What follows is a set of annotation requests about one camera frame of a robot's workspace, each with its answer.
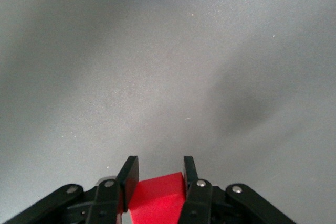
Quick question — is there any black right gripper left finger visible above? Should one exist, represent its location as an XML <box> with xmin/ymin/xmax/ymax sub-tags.
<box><xmin>0</xmin><ymin>155</ymin><xmax>139</xmax><ymax>224</ymax></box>

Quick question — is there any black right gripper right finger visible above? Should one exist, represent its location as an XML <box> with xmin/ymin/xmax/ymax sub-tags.
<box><xmin>178</xmin><ymin>155</ymin><xmax>297</xmax><ymax>224</ymax></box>

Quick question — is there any small red cube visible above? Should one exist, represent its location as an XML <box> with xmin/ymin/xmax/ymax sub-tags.
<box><xmin>128</xmin><ymin>172</ymin><xmax>187</xmax><ymax>224</ymax></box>

